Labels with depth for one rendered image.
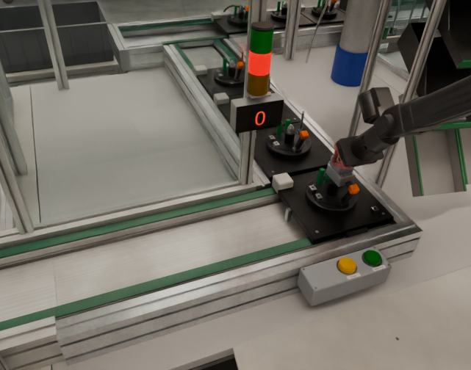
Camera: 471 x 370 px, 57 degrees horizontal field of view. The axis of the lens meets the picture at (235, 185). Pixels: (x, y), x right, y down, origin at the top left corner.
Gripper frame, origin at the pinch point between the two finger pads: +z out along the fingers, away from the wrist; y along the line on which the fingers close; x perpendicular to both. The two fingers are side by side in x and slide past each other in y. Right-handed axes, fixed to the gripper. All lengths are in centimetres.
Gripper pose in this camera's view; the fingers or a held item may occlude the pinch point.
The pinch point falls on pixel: (342, 161)
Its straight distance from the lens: 111.8
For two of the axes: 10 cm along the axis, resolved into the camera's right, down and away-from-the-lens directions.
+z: -2.5, 2.6, 9.3
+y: -9.3, 1.9, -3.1
